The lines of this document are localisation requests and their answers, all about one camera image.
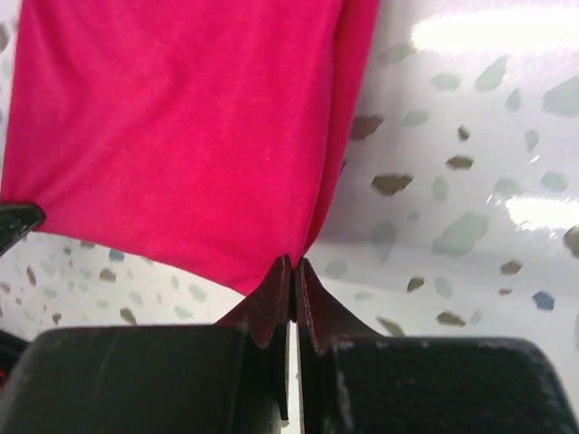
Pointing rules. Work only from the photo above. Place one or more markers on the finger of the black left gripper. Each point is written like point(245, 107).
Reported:
point(16, 221)

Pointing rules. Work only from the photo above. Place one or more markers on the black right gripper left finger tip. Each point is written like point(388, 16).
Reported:
point(228, 377)

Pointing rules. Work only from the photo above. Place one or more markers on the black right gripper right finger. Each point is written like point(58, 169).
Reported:
point(354, 380)

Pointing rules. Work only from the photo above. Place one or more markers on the magenta pink t-shirt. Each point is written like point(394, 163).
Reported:
point(207, 135)

